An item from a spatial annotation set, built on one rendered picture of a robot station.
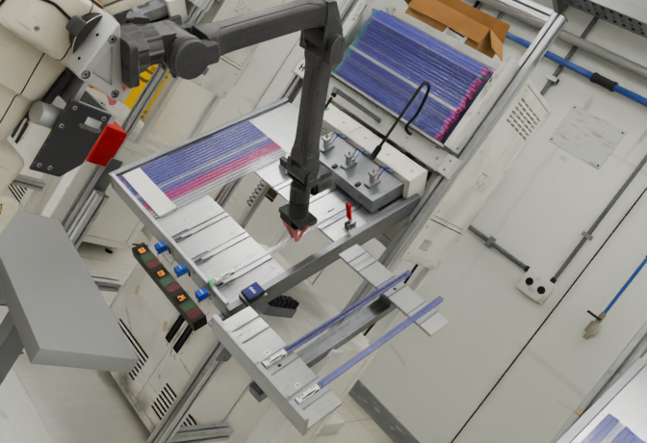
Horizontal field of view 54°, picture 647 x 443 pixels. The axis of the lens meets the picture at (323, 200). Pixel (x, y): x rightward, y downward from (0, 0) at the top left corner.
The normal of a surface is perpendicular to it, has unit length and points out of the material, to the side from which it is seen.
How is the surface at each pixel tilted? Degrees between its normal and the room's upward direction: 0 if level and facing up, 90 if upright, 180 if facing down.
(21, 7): 82
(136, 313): 90
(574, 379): 90
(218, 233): 45
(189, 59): 89
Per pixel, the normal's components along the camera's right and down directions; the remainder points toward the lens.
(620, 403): 0.03, -0.73
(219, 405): -0.53, -0.22
